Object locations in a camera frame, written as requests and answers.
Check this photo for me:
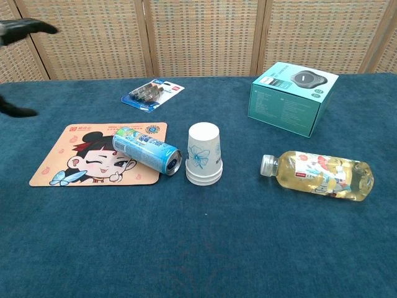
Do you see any teal product box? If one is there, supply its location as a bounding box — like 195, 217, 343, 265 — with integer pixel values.
248, 61, 339, 138

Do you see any plain white paper cup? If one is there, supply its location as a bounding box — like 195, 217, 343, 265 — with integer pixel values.
185, 161, 223, 181

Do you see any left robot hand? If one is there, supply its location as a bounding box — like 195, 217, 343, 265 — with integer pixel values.
0, 18, 59, 118

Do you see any yellow tea plastic bottle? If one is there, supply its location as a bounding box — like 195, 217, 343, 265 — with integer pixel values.
259, 150, 375, 202

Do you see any blue drink can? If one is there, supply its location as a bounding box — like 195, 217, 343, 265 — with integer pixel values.
112, 126, 182, 176

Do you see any woven folding screen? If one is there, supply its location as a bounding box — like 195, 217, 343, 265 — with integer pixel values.
0, 0, 397, 84

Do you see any blue table cloth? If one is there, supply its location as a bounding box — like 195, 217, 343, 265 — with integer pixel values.
0, 73, 397, 298

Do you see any cartoon girl mouse pad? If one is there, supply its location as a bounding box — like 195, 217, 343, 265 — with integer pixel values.
29, 122, 168, 187

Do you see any paper cup blue flower print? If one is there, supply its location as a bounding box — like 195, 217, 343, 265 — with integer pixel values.
187, 122, 224, 174

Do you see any binder clips blister pack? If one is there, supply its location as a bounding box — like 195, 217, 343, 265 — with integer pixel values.
121, 78, 185, 113

